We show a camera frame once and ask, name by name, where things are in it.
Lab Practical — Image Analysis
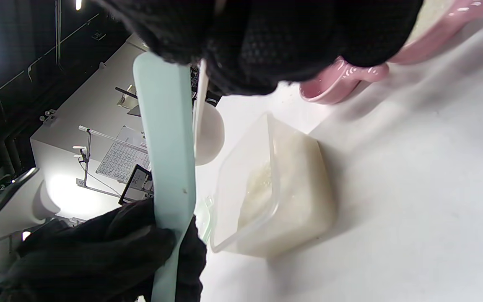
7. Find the person's right hand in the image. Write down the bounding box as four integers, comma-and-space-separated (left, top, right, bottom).
95, 0, 424, 97

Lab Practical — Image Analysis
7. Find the person's left hand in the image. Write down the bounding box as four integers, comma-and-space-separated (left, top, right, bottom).
0, 198, 208, 302

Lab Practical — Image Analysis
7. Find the mint green container lid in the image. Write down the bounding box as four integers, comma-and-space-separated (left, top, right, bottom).
195, 195, 215, 244

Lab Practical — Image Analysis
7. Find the white plastic coffee spoon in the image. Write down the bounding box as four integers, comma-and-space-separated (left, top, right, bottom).
192, 59, 225, 166

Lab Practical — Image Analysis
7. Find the mint green dessert spatula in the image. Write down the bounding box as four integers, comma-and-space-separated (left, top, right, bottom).
132, 52, 197, 302

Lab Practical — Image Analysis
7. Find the clear plastic sugar container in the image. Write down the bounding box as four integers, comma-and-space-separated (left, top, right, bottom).
210, 111, 336, 258

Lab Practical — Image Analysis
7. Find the white sugar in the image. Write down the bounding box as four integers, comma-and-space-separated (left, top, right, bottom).
237, 122, 336, 257

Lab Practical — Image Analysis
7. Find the black tablet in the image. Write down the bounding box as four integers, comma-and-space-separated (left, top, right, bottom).
119, 164, 154, 206

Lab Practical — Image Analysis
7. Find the printed paper sheet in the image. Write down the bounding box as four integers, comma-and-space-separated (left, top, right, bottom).
96, 141, 152, 184

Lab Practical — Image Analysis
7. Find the metal stand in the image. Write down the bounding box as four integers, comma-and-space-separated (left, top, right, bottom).
73, 125, 154, 198

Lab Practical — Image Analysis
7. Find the white cabinet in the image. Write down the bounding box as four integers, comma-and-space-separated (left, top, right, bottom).
30, 34, 154, 221

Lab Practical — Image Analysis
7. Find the small pink handled cup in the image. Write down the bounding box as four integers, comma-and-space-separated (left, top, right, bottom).
299, 57, 390, 104
388, 0, 483, 65

